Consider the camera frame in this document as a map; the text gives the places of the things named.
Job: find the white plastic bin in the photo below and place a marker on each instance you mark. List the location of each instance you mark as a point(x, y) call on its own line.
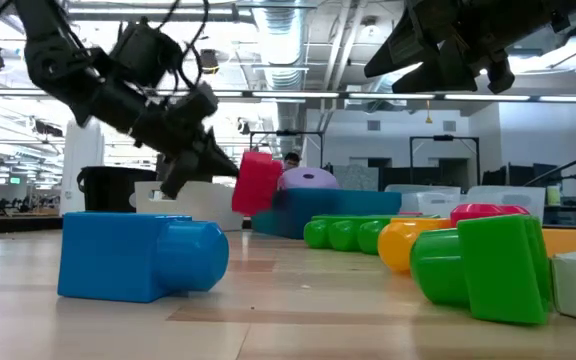
point(198, 207)

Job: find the small green toy block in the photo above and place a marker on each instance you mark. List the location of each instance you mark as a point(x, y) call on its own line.
point(498, 270)

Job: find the yellow toy block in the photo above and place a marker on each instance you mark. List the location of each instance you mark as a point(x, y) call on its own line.
point(400, 245)

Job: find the orange lego brick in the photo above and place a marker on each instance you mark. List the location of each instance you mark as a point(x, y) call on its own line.
point(573, 240)

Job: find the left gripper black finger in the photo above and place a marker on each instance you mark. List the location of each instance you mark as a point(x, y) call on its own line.
point(180, 175)
point(215, 159)

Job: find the blue toy block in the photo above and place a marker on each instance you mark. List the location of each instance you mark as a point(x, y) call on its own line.
point(118, 255)

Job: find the long green toy block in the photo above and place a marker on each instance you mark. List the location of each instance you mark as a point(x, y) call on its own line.
point(348, 234)

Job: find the red two-stud toy block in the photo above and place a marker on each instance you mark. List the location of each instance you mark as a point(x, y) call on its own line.
point(488, 211)

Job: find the white column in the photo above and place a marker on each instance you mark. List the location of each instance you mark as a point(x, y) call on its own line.
point(83, 160)

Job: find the large red toy block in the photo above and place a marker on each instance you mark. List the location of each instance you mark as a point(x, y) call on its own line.
point(255, 182)

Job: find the black metal rig frame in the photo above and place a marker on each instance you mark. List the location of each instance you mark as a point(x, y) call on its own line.
point(285, 133)
point(443, 137)

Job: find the purple foam die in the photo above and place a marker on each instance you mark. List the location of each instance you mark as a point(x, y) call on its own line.
point(308, 178)

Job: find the pale green cup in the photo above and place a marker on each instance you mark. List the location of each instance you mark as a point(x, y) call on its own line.
point(554, 195)

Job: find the blue plastic tray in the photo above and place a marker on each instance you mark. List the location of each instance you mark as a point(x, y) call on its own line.
point(328, 210)

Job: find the green exit sign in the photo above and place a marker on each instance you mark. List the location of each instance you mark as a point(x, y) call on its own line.
point(15, 180)

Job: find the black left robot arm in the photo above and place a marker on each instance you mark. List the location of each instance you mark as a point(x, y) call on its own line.
point(58, 65)

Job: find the person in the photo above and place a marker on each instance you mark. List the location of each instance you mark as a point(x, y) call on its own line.
point(292, 160)

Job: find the red lego brick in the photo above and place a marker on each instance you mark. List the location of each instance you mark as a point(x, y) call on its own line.
point(410, 214)

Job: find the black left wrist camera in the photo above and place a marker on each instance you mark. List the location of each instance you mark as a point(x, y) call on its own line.
point(143, 50)

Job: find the black slanted pole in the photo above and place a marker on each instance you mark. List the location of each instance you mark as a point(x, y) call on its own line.
point(563, 162)

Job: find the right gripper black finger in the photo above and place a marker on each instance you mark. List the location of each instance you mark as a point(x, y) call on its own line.
point(438, 75)
point(403, 47)

